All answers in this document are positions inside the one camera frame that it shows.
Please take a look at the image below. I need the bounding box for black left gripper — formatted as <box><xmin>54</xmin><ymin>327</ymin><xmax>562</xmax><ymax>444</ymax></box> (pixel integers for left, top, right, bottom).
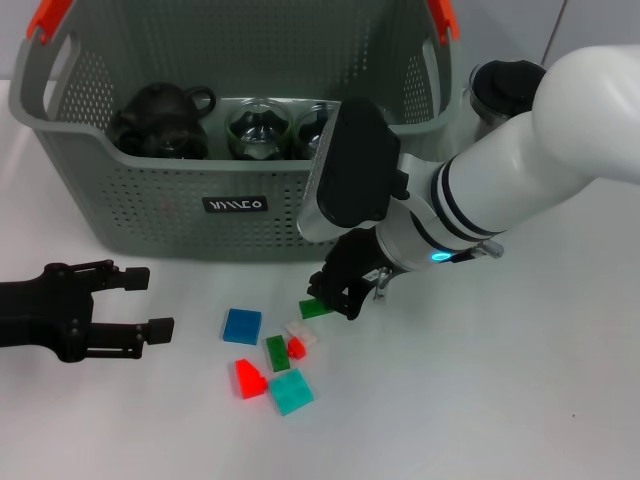
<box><xmin>0</xmin><ymin>257</ymin><xmax>176</xmax><ymax>365</ymax></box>

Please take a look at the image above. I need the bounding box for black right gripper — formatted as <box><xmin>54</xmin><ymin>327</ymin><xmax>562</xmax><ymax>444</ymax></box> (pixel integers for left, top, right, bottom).
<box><xmin>305</xmin><ymin>226</ymin><xmax>397</xmax><ymax>322</ymax></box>

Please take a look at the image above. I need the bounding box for wide green toy brick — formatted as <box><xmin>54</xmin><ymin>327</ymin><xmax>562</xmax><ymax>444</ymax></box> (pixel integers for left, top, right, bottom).
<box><xmin>298</xmin><ymin>294</ymin><xmax>335</xmax><ymax>320</ymax></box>

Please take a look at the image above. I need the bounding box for glass teacup black sleeve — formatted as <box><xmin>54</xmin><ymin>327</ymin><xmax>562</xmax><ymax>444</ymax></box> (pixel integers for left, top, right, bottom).
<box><xmin>294</xmin><ymin>102</ymin><xmax>341</xmax><ymax>161</ymax></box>
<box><xmin>142</xmin><ymin>119</ymin><xmax>211</xmax><ymax>161</ymax></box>

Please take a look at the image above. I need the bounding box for glass jar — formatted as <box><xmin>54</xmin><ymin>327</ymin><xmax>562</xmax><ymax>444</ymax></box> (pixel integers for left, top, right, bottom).
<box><xmin>224</xmin><ymin>99</ymin><xmax>294</xmax><ymax>162</ymax></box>

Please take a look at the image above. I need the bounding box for grey perforated storage bin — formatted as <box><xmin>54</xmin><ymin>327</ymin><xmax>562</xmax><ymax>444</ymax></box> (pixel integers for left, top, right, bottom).
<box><xmin>8</xmin><ymin>0</ymin><xmax>464</xmax><ymax>264</ymax></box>

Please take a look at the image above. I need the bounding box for opaque white toy brick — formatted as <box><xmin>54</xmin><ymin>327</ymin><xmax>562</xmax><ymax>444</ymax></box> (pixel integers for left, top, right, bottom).
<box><xmin>284</xmin><ymin>321</ymin><xmax>319</xmax><ymax>346</ymax></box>

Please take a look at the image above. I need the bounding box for narrow green toy brick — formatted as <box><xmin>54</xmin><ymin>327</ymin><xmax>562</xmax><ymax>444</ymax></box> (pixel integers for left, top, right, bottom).
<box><xmin>264</xmin><ymin>335</ymin><xmax>293</xmax><ymax>374</ymax></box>

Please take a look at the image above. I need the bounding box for blue toy brick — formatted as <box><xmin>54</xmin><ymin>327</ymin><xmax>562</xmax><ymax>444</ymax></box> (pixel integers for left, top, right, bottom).
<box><xmin>222</xmin><ymin>308</ymin><xmax>264</xmax><ymax>346</ymax></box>

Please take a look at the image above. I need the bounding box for teal toy brick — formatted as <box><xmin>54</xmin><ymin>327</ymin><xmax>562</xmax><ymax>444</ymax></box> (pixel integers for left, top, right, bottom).
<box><xmin>268</xmin><ymin>368</ymin><xmax>317</xmax><ymax>417</ymax></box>

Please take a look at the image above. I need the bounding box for orange-red sloped toy brick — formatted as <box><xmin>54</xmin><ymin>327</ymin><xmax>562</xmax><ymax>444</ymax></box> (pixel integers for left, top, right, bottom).
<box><xmin>233</xmin><ymin>358</ymin><xmax>267</xmax><ymax>400</ymax></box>

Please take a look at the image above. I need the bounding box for silver right wrist spring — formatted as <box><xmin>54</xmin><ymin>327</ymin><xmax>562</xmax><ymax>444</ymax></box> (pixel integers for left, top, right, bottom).
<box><xmin>467</xmin><ymin>239</ymin><xmax>504</xmax><ymax>261</ymax></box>

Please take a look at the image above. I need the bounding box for black clay teapot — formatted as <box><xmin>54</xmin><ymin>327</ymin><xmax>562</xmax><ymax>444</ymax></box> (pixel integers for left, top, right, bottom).
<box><xmin>117</xmin><ymin>82</ymin><xmax>218</xmax><ymax>151</ymax></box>

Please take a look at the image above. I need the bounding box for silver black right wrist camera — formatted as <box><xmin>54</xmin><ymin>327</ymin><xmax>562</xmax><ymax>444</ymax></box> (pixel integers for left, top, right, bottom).
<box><xmin>296</xmin><ymin>99</ymin><xmax>409</xmax><ymax>244</ymax></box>

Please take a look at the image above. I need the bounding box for glass pitcher black handle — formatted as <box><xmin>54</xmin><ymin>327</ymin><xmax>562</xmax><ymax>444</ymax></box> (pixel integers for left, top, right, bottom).
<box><xmin>468</xmin><ymin>59</ymin><xmax>549</xmax><ymax>141</ymax></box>

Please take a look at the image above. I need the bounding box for orange bin carry handle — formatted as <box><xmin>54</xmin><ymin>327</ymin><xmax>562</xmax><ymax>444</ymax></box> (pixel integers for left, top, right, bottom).
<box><xmin>27</xmin><ymin>0</ymin><xmax>461</xmax><ymax>46</ymax></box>

